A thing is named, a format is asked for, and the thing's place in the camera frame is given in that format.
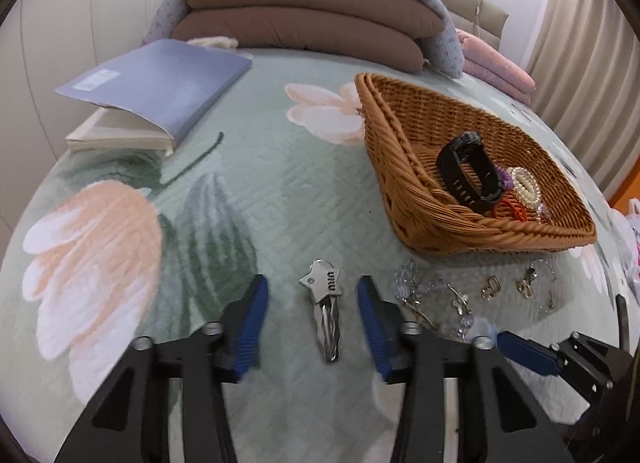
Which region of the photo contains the folded pink blanket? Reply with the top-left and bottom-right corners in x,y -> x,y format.
454,28 -> 537,107

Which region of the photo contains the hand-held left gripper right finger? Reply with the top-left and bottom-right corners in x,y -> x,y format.
357,275 -> 574,463

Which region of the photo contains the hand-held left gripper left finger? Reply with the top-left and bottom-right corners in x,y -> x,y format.
54,274 -> 271,463

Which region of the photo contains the white wardrobe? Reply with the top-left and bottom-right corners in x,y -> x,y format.
0,0 -> 251,249

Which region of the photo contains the pearl hair clip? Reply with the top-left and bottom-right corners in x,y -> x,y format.
505,168 -> 544,207

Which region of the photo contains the silver star hair clip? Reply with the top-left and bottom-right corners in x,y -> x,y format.
299,259 -> 344,364

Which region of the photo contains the clear crystal bead bracelet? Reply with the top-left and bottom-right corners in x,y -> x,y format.
394,259 -> 477,342

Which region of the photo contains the brown wicker basket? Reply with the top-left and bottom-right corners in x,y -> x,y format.
354,72 -> 598,257

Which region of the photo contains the green floral bedspread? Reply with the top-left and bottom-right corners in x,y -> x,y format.
0,46 -> 640,463

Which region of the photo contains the white plastic bag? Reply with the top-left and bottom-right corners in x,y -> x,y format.
612,198 -> 640,302

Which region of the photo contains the folded floral quilt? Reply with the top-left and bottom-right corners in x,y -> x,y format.
142,0 -> 469,79

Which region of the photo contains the gold clasp charm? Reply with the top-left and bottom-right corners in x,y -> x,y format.
515,267 -> 539,300

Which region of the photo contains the blue cover book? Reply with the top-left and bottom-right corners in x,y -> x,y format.
54,39 -> 254,157

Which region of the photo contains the brown pillow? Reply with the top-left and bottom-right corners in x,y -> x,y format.
172,6 -> 429,75
180,0 -> 446,37

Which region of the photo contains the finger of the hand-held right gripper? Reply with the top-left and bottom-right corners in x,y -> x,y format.
496,330 -> 614,394

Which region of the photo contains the beige curtain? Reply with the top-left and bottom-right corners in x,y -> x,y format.
519,0 -> 640,200

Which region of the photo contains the orange hair tie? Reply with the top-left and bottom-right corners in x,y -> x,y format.
492,196 -> 529,222

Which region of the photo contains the white fluffy cloth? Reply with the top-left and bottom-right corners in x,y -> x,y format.
187,34 -> 240,52

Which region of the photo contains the black wrist watch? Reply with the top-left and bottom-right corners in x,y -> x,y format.
436,132 -> 506,216

